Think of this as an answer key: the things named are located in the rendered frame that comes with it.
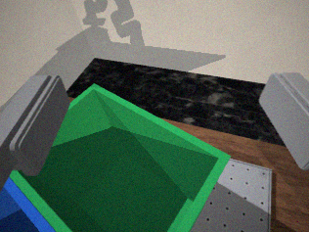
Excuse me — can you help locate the green open bin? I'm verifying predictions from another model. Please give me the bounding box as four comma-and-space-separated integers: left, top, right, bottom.
10, 83, 231, 232

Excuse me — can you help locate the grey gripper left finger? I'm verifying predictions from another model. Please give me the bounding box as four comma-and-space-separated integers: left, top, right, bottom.
0, 75, 70, 192

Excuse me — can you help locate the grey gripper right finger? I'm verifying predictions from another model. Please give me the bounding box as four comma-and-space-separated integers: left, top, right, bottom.
259, 72, 309, 171

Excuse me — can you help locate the grey flat base plate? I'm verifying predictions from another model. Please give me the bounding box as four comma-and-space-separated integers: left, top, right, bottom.
190, 159, 272, 232

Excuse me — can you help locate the blue bin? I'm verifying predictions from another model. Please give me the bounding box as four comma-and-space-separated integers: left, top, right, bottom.
0, 176, 56, 232

